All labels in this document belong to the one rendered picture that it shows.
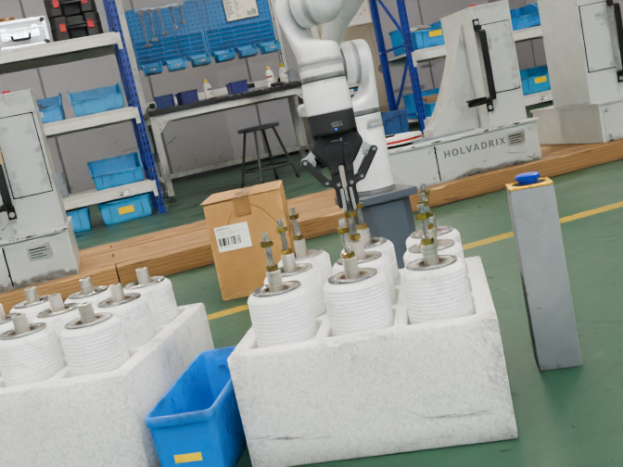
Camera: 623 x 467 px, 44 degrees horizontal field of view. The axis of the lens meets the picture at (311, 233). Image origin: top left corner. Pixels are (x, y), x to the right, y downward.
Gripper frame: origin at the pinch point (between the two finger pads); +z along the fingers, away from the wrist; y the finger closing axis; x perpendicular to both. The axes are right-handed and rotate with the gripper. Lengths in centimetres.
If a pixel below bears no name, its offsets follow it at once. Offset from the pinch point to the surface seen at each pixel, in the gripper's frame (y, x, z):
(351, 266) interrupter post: -2.8, -12.8, 8.4
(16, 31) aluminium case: -153, 432, -106
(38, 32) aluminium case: -139, 435, -103
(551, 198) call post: 31.8, -4.0, 6.6
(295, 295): -11.8, -12.7, 10.7
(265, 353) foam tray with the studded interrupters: -17.8, -15.8, 17.4
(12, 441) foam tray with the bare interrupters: -60, -6, 25
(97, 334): -42.7, -5.9, 11.6
